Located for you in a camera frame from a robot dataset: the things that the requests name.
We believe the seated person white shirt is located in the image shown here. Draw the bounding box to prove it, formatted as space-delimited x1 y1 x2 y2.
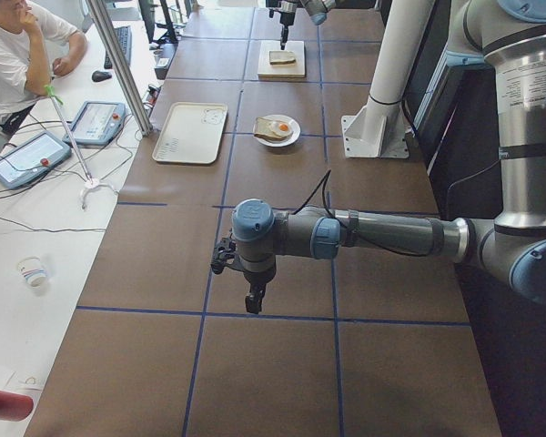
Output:
0 1 87 133

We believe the fried egg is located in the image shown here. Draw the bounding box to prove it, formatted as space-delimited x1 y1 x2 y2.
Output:
268 120 293 140

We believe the teach pendant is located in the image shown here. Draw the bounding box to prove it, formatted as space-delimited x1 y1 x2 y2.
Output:
69 101 126 147
0 131 71 189

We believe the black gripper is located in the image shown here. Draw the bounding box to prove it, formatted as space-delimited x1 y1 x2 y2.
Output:
245 270 268 314
278 0 297 49

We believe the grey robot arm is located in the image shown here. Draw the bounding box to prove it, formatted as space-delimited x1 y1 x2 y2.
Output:
211 1 546 313
271 0 336 50

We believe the far teach pendant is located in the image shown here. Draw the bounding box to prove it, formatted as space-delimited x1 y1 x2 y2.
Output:
69 101 126 147

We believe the metal rod with white claw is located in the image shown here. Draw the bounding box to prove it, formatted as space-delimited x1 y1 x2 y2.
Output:
44 85 118 210

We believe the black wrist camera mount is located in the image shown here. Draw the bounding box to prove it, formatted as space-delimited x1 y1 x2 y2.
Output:
210 230 243 275
268 4 278 18

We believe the aluminium frame post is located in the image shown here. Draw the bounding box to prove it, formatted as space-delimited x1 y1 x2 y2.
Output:
86 0 153 137

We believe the red cylinder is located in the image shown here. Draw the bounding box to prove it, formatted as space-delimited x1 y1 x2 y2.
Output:
0 391 35 422

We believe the wooden cutting board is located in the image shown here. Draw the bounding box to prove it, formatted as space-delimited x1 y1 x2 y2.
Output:
258 40 306 79

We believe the near teach pendant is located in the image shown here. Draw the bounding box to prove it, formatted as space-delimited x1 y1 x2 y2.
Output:
0 131 71 189

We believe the white round plate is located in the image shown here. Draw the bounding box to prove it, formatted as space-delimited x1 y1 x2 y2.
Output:
253 114 301 147

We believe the brown bread slice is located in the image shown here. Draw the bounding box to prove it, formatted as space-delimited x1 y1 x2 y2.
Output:
268 50 297 66

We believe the cream bear tray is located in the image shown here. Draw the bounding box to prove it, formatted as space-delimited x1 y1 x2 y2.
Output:
152 102 228 165

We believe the black computer mouse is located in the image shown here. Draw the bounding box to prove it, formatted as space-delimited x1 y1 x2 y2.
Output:
91 70 112 83

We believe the paper cup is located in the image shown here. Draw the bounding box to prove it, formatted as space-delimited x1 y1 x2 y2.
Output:
16 257 47 288

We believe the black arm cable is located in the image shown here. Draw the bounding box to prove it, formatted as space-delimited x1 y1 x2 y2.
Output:
295 168 420 256

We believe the black keyboard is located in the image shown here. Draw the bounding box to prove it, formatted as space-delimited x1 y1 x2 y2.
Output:
103 25 132 69

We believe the bread slice on plate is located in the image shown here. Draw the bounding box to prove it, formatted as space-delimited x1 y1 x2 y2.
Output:
253 117 278 139

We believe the white camera post with base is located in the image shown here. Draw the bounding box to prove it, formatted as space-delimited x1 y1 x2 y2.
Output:
342 1 416 159

